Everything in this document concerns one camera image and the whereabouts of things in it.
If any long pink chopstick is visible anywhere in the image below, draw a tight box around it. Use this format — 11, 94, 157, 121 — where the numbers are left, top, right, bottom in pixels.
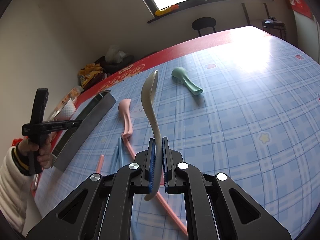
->
121, 134, 188, 237

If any blue chopstick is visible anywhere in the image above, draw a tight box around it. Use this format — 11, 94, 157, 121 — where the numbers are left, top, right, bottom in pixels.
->
109, 145, 118, 174
118, 137, 124, 167

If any pink spoon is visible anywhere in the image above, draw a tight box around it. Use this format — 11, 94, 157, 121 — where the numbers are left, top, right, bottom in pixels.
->
118, 99, 133, 138

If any beige spoon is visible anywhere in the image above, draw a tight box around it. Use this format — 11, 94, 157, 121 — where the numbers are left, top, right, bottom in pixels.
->
141, 70, 163, 202

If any white sleeve forearm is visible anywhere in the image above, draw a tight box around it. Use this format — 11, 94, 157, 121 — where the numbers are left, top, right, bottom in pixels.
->
1, 146, 32, 233

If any person's left hand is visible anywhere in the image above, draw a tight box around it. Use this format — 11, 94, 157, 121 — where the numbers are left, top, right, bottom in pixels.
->
18, 134, 53, 169

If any steel utensil tray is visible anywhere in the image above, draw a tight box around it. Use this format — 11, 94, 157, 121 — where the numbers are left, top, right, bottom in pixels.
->
52, 90, 116, 172

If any white textured bowl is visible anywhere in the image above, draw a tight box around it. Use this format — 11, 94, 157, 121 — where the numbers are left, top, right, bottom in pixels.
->
54, 99, 76, 121

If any tissue pack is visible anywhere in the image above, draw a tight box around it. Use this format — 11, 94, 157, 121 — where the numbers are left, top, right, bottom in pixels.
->
49, 86, 84, 120

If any yellow clothes pile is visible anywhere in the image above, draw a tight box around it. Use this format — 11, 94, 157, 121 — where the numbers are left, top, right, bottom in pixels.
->
78, 63, 104, 90

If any white plastic bag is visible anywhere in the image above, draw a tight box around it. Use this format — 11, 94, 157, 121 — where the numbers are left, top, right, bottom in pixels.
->
105, 44, 127, 63

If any blue plaid table mat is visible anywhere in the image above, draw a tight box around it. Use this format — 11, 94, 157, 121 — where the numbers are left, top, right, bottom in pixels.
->
35, 36, 319, 239

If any green spoon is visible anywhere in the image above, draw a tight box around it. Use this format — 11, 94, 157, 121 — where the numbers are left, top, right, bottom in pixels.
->
171, 67, 203, 96

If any yellow cloth on sill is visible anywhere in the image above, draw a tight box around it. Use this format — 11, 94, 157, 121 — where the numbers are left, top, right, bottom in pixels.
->
154, 4, 180, 17

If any black round chair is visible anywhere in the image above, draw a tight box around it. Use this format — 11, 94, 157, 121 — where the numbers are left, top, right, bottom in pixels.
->
191, 17, 216, 37

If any black rice cooker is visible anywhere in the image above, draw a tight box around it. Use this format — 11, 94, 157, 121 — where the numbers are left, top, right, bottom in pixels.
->
262, 17, 286, 41

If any white refrigerator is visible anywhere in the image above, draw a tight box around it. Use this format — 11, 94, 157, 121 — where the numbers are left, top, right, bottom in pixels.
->
294, 11, 319, 63

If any red cloth on fridge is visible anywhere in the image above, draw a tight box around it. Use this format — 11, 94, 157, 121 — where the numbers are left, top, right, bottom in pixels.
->
287, 0, 313, 19

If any black folding frame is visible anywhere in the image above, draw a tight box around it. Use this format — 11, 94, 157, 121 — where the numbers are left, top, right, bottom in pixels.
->
241, 3, 270, 29

